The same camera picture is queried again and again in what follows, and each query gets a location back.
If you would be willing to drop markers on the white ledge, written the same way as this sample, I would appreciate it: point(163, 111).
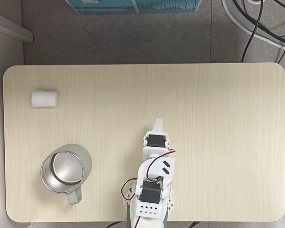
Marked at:
point(12, 28)

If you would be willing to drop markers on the grey table clamp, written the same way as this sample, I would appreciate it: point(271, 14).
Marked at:
point(166, 213)

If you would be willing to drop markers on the green mug steel interior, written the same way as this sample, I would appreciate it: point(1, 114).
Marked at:
point(66, 169)

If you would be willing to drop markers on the white gauze dressing roll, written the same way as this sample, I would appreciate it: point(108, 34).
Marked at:
point(44, 98)

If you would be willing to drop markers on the blue printed box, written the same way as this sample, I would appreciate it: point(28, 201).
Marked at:
point(133, 6)

